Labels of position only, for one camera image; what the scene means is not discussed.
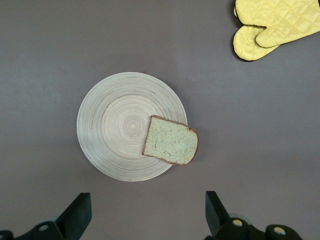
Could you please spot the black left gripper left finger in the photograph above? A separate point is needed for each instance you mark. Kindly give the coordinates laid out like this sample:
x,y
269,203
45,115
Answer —
x,y
75,220

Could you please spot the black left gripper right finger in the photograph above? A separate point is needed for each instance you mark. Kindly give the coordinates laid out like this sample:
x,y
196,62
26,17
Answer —
x,y
217,222

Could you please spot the slice of toast bread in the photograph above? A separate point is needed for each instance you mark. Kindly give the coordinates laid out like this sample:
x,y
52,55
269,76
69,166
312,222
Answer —
x,y
170,142

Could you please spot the round light wooden plate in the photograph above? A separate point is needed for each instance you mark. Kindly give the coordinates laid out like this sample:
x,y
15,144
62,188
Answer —
x,y
112,125

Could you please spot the yellow quilted oven mitt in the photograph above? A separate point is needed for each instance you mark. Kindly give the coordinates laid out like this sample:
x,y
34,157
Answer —
x,y
287,20
245,42

